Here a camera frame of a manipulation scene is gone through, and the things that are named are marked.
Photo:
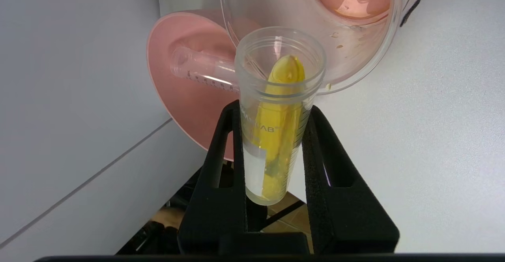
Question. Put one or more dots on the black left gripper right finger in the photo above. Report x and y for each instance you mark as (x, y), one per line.
(339, 206)

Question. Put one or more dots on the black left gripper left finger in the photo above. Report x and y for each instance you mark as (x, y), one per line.
(221, 206)

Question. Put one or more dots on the test tube with yellow pigment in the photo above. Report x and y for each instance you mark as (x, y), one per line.
(276, 128)

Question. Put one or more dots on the test tube with red pigment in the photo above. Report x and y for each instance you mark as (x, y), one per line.
(205, 72)

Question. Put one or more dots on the clear glass beaker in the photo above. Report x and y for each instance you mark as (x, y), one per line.
(347, 37)

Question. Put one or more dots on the pink plastic bowl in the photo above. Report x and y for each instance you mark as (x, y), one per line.
(185, 108)

